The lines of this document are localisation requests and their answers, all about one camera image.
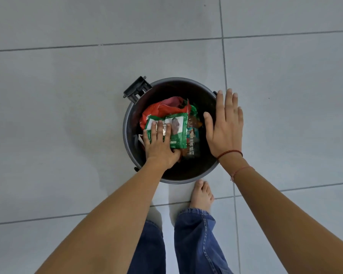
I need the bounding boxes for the person's right forearm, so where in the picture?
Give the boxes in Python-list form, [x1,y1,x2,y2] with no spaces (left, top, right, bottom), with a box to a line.
[218,152,343,274]

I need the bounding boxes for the crumpled green wrapper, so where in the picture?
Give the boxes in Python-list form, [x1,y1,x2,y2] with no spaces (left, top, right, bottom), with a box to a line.
[184,100,198,118]

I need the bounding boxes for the dark grey round trash bin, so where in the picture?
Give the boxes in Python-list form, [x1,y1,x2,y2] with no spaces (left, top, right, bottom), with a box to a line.
[123,76,221,185]

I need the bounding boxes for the red plastic bag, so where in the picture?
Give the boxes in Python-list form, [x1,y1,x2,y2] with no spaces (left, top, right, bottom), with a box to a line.
[139,96,191,130]

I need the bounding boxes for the brown packet with teal label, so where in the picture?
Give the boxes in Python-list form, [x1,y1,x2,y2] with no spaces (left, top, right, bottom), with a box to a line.
[182,115,203,159]

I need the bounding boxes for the person's blue jeans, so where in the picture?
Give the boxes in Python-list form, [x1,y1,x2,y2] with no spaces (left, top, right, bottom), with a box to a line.
[127,208,234,274]

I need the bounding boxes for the thin red string bracelet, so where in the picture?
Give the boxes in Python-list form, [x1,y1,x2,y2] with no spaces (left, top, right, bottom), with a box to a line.
[230,166,252,183]

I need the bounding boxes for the person's right foot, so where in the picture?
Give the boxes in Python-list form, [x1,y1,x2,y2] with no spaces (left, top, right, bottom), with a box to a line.
[189,179,215,213]

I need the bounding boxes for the person's left hand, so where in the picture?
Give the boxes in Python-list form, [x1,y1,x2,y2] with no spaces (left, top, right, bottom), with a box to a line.
[143,120,181,170]

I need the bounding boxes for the green and white snack packet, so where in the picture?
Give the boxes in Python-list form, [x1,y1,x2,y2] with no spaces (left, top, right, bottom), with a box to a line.
[145,112,189,149]

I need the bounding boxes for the person's right hand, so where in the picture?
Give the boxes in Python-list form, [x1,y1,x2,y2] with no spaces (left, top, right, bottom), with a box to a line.
[203,88,244,160]

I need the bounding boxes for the person's left forearm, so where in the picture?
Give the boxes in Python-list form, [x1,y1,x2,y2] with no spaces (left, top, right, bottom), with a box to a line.
[35,159,167,274]

